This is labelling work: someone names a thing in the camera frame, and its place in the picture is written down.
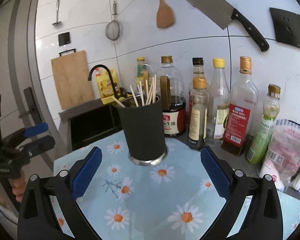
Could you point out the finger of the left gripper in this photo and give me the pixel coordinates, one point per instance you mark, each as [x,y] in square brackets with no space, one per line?
[36,147]
[17,137]

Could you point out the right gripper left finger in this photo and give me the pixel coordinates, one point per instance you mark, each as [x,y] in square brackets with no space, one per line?
[37,218]

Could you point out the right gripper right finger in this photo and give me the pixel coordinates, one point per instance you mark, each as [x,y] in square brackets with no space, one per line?
[263,219]

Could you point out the wooden chopstick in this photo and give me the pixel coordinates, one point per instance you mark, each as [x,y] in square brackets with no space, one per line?
[141,93]
[134,96]
[147,91]
[154,88]
[118,102]
[150,93]

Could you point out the black kitchen sink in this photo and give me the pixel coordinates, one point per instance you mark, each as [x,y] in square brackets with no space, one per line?
[89,122]

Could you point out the kitchen cleaver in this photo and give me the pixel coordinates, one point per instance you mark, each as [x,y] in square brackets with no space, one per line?
[223,13]

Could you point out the left hand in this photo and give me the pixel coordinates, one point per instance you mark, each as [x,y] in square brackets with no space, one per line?
[18,189]

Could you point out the wooden cutting board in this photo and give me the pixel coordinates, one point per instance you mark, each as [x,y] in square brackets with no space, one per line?
[70,73]

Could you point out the green label bottle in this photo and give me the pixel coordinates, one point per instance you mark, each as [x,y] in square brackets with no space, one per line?
[271,109]

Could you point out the black faucet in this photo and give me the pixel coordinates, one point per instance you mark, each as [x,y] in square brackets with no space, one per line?
[90,77]

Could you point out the pink white sugar bag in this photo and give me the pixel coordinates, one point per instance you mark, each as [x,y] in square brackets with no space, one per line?
[282,159]

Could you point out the yellow detergent bottle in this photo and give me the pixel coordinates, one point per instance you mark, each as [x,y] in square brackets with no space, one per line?
[105,86]

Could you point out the daisy pattern blue tablecloth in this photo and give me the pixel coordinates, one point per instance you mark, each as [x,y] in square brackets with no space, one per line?
[172,200]

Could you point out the red label oil bottle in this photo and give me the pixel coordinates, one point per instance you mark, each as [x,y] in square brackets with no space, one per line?
[242,108]

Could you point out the black chopstick holder cup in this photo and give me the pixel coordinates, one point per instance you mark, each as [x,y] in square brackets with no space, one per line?
[144,131]

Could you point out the yellow green oil bottle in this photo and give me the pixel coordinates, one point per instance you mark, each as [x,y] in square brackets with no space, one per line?
[142,73]

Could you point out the clear yellow cap bottle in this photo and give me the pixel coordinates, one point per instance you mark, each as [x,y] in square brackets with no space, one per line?
[218,104]

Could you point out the metal strainer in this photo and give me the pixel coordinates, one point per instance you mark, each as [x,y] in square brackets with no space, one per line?
[113,28]

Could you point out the metal hanging utensil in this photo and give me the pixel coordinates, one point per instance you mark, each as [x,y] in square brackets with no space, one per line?
[57,21]

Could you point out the dark soy sauce bottle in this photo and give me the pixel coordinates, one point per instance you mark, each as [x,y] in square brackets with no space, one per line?
[170,87]

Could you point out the cream label vinegar bottle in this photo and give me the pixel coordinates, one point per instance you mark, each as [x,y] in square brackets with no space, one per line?
[200,97]

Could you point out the wooden spatula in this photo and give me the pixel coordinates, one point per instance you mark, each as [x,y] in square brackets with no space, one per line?
[165,15]

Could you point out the small black wall switch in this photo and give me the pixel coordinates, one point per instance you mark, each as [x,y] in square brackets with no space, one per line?
[64,39]

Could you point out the black wall socket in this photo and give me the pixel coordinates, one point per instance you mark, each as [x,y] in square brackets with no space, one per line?
[286,26]

